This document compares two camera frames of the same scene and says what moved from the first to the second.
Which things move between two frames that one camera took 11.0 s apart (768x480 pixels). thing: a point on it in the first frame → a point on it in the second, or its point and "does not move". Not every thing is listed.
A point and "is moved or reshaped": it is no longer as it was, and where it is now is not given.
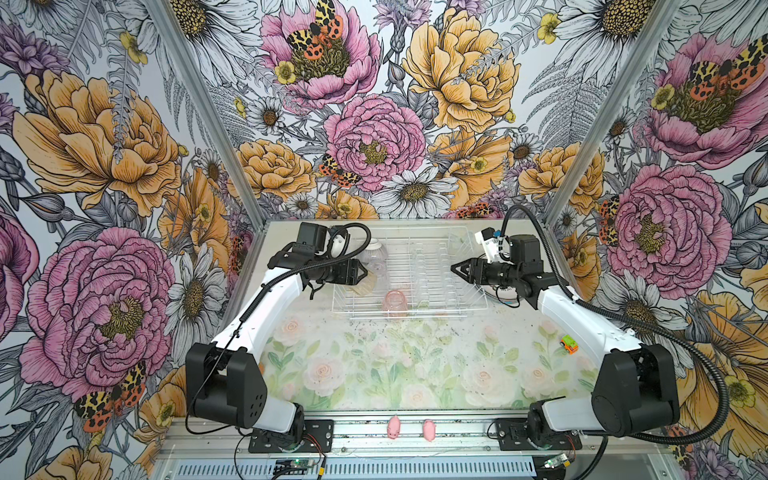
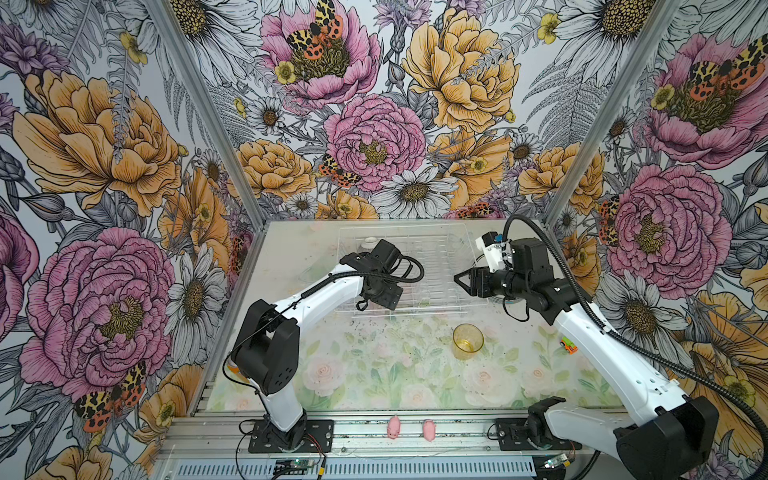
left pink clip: [393, 427] does not move
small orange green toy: [570, 345] does not move
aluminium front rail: [460, 448] does not move
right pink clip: [429, 430] does not move
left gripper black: [349, 273] → [389, 298]
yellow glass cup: [366, 285] is moved or reshaped
